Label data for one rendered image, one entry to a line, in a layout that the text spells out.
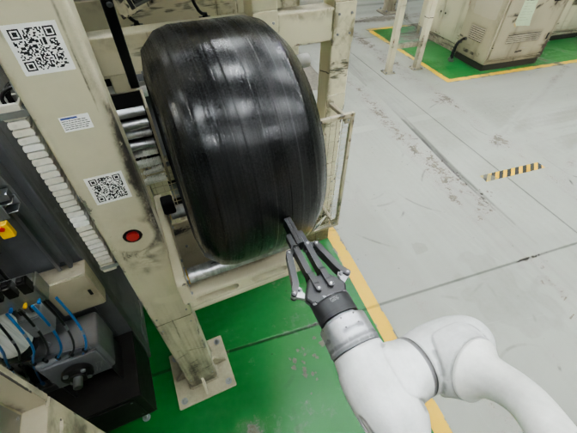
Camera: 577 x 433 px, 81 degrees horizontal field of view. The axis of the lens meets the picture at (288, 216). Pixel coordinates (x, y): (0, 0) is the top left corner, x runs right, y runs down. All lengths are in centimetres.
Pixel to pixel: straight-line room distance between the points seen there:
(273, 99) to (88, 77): 33
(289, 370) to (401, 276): 88
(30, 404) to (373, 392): 72
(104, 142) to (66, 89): 11
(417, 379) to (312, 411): 120
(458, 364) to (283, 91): 55
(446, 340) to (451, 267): 172
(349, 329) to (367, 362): 6
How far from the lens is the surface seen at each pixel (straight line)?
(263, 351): 185
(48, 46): 71
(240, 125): 64
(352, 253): 222
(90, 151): 79
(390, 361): 58
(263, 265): 104
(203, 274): 100
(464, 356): 62
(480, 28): 520
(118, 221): 90
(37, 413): 99
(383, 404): 57
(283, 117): 66
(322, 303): 61
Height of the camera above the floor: 170
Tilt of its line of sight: 45 degrees down
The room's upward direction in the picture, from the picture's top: straight up
